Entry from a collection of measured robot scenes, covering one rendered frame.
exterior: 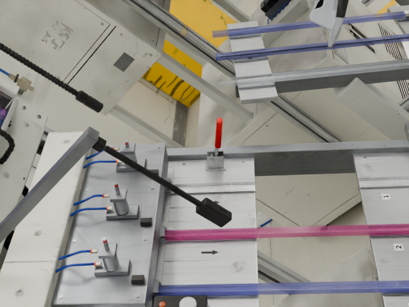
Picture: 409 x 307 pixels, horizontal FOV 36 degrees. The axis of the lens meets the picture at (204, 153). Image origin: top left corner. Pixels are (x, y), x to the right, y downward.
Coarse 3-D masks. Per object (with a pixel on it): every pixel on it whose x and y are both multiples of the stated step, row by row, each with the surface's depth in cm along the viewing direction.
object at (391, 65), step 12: (408, 60) 121; (288, 72) 121; (300, 72) 121; (312, 72) 120; (324, 72) 120; (336, 72) 120; (348, 72) 120; (360, 72) 120; (228, 84) 121; (240, 84) 121
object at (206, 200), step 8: (208, 200) 80; (200, 208) 80; (208, 208) 80; (216, 208) 80; (224, 208) 82; (208, 216) 81; (216, 216) 81; (224, 216) 81; (216, 224) 82; (224, 224) 82
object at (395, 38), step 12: (384, 36) 130; (396, 36) 129; (408, 36) 129; (276, 48) 130; (288, 48) 129; (300, 48) 129; (312, 48) 129; (324, 48) 129; (336, 48) 129; (216, 60) 130
